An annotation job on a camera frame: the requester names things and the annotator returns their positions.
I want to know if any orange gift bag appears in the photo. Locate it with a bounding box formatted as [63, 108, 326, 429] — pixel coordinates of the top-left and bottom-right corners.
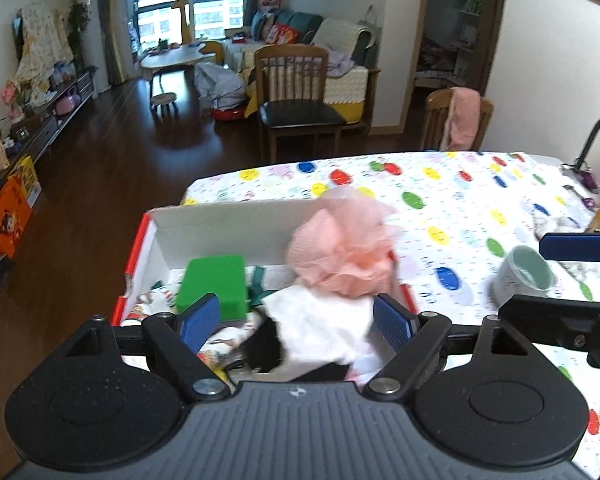
[0, 155, 42, 258]

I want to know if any pink mesh bath pouf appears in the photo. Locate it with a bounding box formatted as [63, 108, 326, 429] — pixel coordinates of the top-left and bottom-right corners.
[286, 186, 400, 298]

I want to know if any round white coffee table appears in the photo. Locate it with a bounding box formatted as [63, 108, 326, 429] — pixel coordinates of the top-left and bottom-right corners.
[140, 44, 213, 82]

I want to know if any sofa with cream throw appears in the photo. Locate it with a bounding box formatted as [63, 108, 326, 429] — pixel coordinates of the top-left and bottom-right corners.
[222, 8, 383, 137]

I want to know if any green sponge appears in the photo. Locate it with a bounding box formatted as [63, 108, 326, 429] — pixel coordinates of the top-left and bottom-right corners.
[175, 255, 248, 322]

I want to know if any wooden chair black seat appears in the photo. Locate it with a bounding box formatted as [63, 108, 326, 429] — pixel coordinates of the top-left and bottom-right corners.
[254, 44, 346, 164]

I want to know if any floral dress on stand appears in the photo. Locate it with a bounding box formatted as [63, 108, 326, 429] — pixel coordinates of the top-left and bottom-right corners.
[15, 2, 73, 90]

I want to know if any black face mask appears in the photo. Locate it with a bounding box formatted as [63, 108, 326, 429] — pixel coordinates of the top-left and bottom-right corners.
[240, 309, 349, 382]

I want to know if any pale green ceramic cup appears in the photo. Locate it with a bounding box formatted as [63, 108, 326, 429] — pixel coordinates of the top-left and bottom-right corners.
[491, 245, 557, 307]

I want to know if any wooden chair at table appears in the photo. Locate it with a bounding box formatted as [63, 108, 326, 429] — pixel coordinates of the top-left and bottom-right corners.
[420, 87, 494, 152]

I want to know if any low tv console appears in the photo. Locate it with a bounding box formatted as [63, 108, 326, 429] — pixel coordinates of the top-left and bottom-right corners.
[0, 66, 97, 179]

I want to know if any grey laundry bundle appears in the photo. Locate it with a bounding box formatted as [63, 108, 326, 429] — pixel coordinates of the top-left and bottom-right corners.
[194, 62, 246, 110]

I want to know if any small wooden stool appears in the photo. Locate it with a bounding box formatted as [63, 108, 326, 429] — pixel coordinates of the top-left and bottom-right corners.
[150, 92, 178, 115]

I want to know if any floral fabric pouch green ribbon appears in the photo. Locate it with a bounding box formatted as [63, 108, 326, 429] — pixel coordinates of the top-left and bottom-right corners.
[120, 270, 280, 374]

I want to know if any red cardboard box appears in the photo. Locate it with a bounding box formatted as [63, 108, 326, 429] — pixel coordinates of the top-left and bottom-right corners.
[110, 196, 417, 386]

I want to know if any pink towel on chair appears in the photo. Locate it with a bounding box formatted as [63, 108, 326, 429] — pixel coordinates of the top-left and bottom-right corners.
[440, 87, 481, 152]

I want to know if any white cloth rag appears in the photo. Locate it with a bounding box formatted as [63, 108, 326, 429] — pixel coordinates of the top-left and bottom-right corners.
[258, 283, 392, 385]

